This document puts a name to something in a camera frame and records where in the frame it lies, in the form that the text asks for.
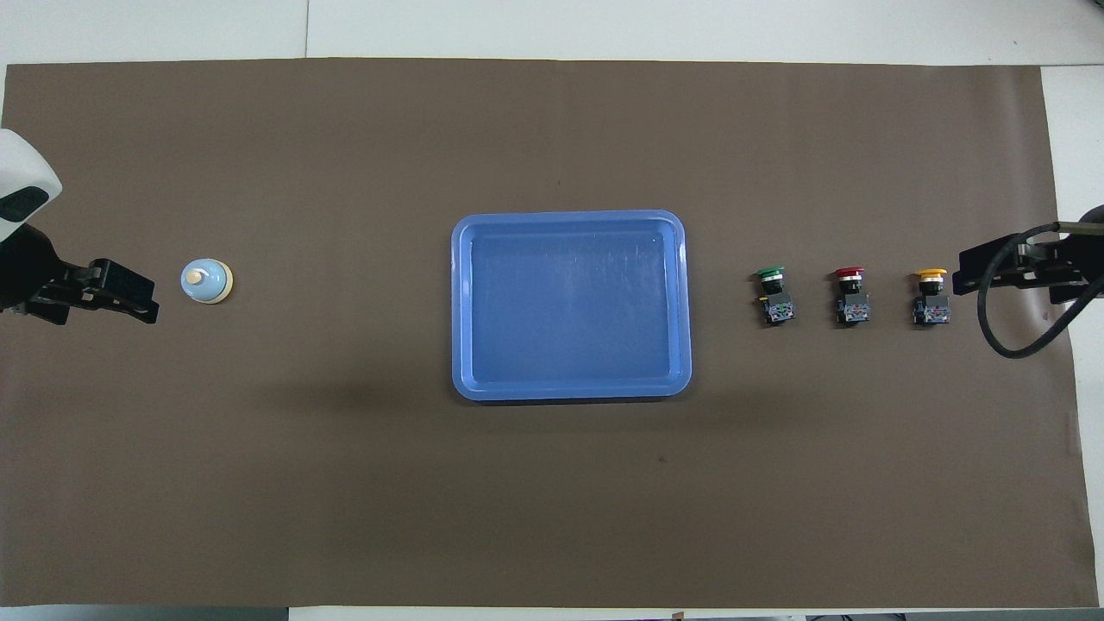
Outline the red push button switch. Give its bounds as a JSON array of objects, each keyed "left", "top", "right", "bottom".
[{"left": 833, "top": 267, "right": 872, "bottom": 327}]

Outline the blue plastic tray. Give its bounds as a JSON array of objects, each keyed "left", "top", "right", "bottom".
[{"left": 450, "top": 210, "right": 693, "bottom": 403}]

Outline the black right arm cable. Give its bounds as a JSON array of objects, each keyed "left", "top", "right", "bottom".
[{"left": 976, "top": 223, "right": 1104, "bottom": 360}]

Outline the green push button switch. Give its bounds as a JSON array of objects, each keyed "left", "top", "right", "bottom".
[{"left": 753, "top": 266, "right": 796, "bottom": 326}]

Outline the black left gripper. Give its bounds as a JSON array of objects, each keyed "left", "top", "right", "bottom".
[{"left": 0, "top": 223, "right": 161, "bottom": 327}]

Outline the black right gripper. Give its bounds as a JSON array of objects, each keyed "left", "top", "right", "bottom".
[{"left": 952, "top": 223, "right": 1104, "bottom": 304}]

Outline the yellow push button switch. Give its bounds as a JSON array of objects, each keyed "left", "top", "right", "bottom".
[{"left": 913, "top": 268, "right": 951, "bottom": 327}]

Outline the light blue desk bell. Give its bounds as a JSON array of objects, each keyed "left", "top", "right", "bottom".
[{"left": 180, "top": 259, "right": 234, "bottom": 305}]

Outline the brown table mat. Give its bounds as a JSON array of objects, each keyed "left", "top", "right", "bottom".
[{"left": 0, "top": 59, "right": 1101, "bottom": 607}]

